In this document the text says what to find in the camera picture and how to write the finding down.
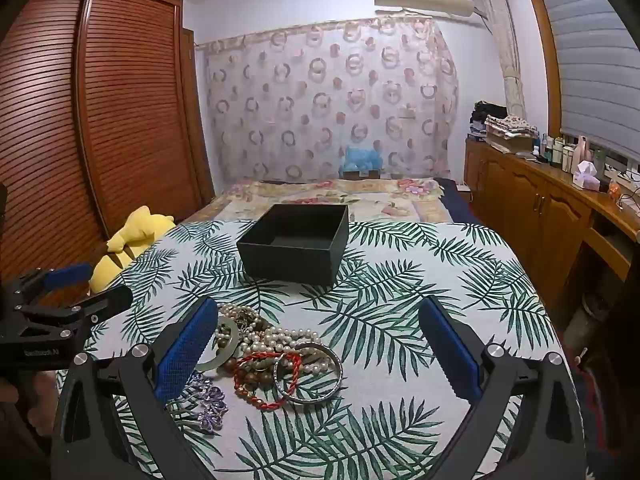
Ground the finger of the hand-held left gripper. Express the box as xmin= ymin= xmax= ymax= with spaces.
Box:
xmin=17 ymin=287 xmax=134 ymax=337
xmin=15 ymin=263 xmax=94 ymax=307

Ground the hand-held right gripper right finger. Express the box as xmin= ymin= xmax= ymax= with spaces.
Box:
xmin=418 ymin=296 xmax=587 ymax=480

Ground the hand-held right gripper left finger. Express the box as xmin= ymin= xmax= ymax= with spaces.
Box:
xmin=50 ymin=296 xmax=221 ymax=480

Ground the pale jade bangle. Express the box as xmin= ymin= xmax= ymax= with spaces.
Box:
xmin=192 ymin=316 xmax=241 ymax=374

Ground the purple butterfly hair clip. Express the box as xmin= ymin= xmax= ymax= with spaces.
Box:
xmin=171 ymin=372 xmax=229 ymax=434

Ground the brown wooden bead bracelet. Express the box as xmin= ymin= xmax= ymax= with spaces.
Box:
xmin=214 ymin=325 xmax=282 ymax=402

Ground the red braided cord bracelet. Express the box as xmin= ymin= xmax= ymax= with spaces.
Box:
xmin=232 ymin=351 xmax=304 ymax=411

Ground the white pearl necklace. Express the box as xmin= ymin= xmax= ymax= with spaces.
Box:
xmin=217 ymin=302 xmax=342 ymax=377

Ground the silver metal bangle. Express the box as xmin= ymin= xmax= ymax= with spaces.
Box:
xmin=273 ymin=343 xmax=345 ymax=405

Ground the black square box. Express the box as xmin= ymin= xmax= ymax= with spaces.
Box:
xmin=236 ymin=203 xmax=350 ymax=289

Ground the yellow plush toy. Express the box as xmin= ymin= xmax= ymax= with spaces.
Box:
xmin=89 ymin=205 xmax=176 ymax=295

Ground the navy blue mattress cover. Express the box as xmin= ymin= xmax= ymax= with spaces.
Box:
xmin=439 ymin=178 xmax=484 ymax=224

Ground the brown slatted wooden wardrobe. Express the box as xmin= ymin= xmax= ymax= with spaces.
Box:
xmin=0 ymin=0 xmax=217 ymax=283

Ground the wooden side cabinet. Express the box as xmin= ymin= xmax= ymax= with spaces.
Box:
xmin=463 ymin=137 xmax=640 ymax=313

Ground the blue plastic bag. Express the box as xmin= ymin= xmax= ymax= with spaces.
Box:
xmin=339 ymin=144 xmax=384 ymax=173

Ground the pink tissue box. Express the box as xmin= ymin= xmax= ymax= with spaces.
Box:
xmin=572 ymin=161 xmax=601 ymax=191

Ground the row of cosmetic bottles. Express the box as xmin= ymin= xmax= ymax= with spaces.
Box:
xmin=539 ymin=132 xmax=594 ymax=174

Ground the stack of folded clothes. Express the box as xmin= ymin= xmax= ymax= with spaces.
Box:
xmin=468 ymin=101 xmax=539 ymax=154

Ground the cream lace curtain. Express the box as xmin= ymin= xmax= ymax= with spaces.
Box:
xmin=486 ymin=0 xmax=527 ymax=122

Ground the grey window blind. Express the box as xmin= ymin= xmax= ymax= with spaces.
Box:
xmin=529 ymin=0 xmax=640 ymax=162

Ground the pink ring-patterned curtain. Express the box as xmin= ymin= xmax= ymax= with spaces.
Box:
xmin=201 ymin=14 xmax=460 ymax=187

